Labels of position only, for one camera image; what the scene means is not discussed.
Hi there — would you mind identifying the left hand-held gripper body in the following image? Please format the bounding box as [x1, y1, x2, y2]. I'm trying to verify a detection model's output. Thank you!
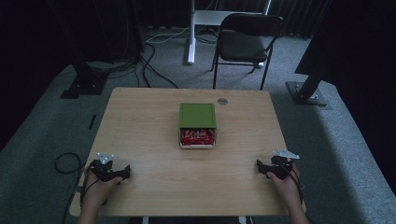
[89, 152, 126, 183]

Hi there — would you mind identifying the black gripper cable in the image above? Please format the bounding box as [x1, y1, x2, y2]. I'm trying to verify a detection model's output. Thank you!
[277, 161, 308, 207]
[79, 167, 95, 209]

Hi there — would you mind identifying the pile of red packets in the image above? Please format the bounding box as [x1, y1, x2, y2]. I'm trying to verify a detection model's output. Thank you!
[180, 128, 217, 147]

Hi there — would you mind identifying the black metal stand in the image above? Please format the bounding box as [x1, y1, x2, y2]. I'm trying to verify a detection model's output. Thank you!
[285, 0, 332, 107]
[60, 0, 110, 100]

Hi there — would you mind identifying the person's left hand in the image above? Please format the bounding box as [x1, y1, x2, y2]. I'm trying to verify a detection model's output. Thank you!
[81, 172, 123, 205]

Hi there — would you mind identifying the looped black cable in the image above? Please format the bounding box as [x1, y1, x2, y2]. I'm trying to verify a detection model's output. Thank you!
[54, 151, 83, 224]

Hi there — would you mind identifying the white cable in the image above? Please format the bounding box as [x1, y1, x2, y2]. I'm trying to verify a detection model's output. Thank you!
[145, 26, 191, 45]

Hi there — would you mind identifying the white drawer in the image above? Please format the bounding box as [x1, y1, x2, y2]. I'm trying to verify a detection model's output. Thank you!
[178, 127, 218, 150]

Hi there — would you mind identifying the black cables bundle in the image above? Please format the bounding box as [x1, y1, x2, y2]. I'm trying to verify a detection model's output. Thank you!
[134, 42, 180, 90]

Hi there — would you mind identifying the white desk frame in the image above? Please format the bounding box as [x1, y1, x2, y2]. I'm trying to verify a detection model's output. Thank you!
[186, 0, 273, 65]

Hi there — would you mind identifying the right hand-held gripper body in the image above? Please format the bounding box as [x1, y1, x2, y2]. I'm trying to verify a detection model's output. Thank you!
[266, 148, 301, 181]

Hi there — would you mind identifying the green box lid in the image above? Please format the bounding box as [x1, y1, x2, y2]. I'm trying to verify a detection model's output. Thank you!
[178, 103, 218, 130]

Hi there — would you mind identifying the dark pleated curtain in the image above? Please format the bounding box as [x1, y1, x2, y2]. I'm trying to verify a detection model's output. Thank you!
[270, 0, 331, 38]

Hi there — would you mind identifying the person's right hand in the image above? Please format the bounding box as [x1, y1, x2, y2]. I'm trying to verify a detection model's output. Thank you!
[266, 162, 304, 205]

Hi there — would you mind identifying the black folding chair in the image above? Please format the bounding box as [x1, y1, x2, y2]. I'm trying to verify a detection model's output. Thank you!
[211, 12, 286, 91]

